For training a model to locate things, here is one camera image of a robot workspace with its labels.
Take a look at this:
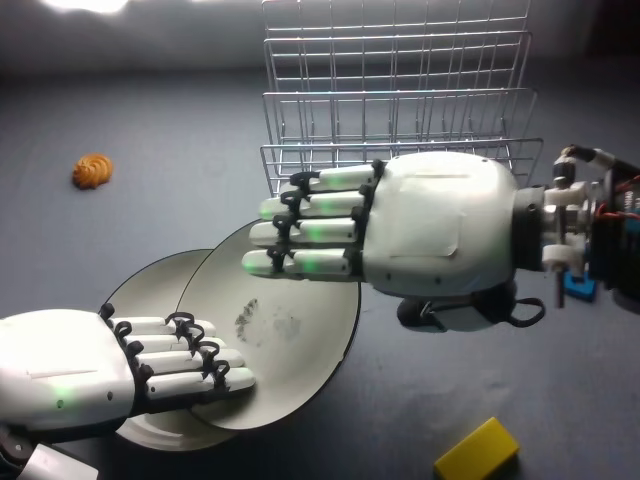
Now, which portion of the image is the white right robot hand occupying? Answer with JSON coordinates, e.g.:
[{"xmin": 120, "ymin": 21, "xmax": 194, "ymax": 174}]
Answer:
[{"xmin": 241, "ymin": 152, "xmax": 546, "ymax": 334}]

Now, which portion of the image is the white plate with smudges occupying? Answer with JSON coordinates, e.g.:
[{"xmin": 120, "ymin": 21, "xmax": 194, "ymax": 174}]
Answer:
[{"xmin": 175, "ymin": 217, "xmax": 362, "ymax": 432}]

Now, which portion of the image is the blue block with two holes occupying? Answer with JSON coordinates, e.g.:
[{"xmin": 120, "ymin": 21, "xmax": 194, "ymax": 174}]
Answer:
[{"xmin": 563, "ymin": 272, "xmax": 599, "ymax": 303}]

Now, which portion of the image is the yellow rectangular block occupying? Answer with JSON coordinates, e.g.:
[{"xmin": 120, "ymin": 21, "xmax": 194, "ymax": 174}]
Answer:
[{"xmin": 433, "ymin": 416, "xmax": 521, "ymax": 480}]

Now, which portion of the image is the orange swirl cookie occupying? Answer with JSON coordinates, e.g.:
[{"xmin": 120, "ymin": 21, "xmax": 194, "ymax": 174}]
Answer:
[{"xmin": 72, "ymin": 153, "xmax": 115, "ymax": 191}]

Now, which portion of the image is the silver wire rack shelf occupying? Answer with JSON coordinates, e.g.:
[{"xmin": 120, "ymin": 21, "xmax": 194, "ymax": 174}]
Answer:
[{"xmin": 259, "ymin": 0, "xmax": 546, "ymax": 199}]

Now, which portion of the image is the red black twisted wire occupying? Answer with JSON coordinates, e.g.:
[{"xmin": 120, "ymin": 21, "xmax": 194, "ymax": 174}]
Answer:
[{"xmin": 597, "ymin": 174, "xmax": 640, "ymax": 221}]

